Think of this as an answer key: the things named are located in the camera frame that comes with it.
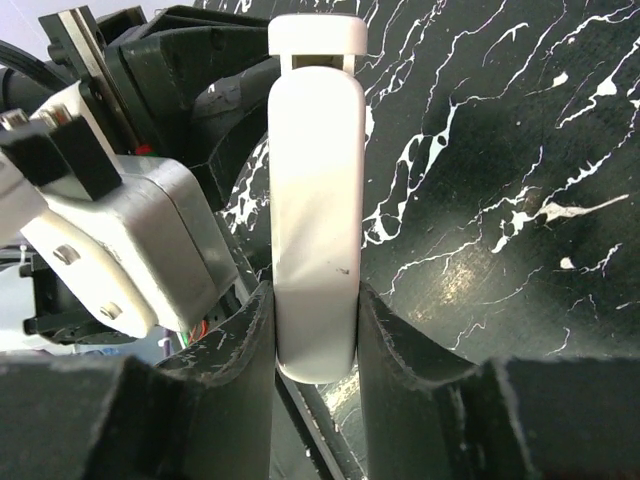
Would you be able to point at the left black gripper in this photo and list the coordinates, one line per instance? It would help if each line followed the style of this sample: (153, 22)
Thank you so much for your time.
(189, 84)

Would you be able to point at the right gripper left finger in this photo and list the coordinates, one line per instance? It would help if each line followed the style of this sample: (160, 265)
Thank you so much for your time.
(203, 413)

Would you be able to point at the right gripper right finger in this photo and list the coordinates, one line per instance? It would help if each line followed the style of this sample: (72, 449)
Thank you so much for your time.
(429, 414)

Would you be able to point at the white staple remover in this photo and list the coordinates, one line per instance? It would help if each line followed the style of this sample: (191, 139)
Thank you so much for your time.
(316, 142)

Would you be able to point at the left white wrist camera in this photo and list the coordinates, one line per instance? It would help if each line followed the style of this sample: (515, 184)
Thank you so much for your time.
(150, 253)

